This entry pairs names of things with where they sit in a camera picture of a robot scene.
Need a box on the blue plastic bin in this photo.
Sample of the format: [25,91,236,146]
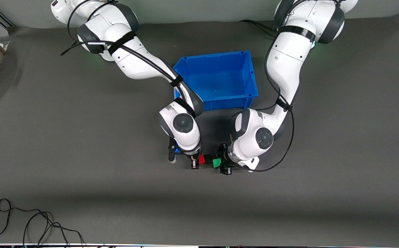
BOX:
[173,51,259,112]

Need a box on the black base cable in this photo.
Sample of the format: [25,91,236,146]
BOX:
[238,19,279,31]
[253,22,278,37]

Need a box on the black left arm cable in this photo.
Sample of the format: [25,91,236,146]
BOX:
[231,0,295,172]

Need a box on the long black table cable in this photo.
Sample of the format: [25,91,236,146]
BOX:
[0,198,85,246]

